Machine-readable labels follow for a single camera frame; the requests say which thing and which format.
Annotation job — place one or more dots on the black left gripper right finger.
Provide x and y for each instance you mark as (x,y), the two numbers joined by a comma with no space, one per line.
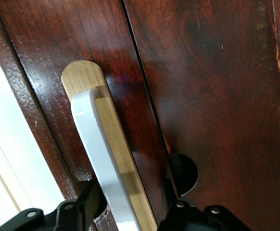
(197,219)

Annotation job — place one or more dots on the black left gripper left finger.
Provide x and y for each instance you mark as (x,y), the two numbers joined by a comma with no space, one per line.
(70,216)

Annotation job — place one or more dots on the plain dark wood drawer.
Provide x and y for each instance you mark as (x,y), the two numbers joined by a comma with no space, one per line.
(226,120)

